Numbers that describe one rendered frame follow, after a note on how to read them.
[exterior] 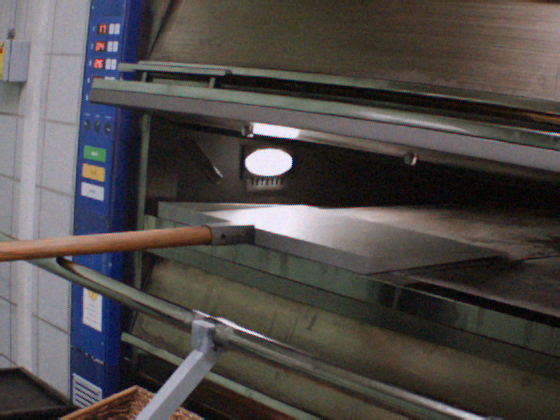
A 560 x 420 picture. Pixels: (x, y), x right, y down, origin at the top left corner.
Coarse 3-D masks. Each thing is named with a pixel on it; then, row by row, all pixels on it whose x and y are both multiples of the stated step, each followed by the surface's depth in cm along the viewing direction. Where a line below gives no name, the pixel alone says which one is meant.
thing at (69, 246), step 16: (32, 240) 155; (48, 240) 157; (64, 240) 158; (80, 240) 160; (96, 240) 162; (112, 240) 164; (128, 240) 166; (144, 240) 167; (160, 240) 169; (176, 240) 171; (192, 240) 174; (208, 240) 176; (0, 256) 151; (16, 256) 153; (32, 256) 155; (48, 256) 157; (64, 256) 159
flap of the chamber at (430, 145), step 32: (96, 96) 190; (128, 96) 182; (160, 96) 175; (256, 128) 171; (288, 128) 153; (320, 128) 146; (352, 128) 142; (384, 128) 137; (416, 128) 134; (448, 160) 143; (480, 160) 128; (512, 160) 122; (544, 160) 118
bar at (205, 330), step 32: (96, 288) 149; (128, 288) 143; (160, 320) 137; (192, 320) 132; (224, 320) 131; (192, 352) 130; (256, 352) 122; (288, 352) 119; (192, 384) 128; (320, 384) 115; (352, 384) 111; (384, 384) 108; (160, 416) 126; (416, 416) 104; (448, 416) 101; (480, 416) 99
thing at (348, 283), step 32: (160, 224) 202; (224, 256) 187; (256, 256) 181; (288, 256) 175; (320, 288) 169; (352, 288) 164; (384, 288) 159; (416, 288) 155; (448, 288) 156; (448, 320) 149; (480, 320) 145; (512, 320) 141; (544, 320) 139; (544, 352) 136
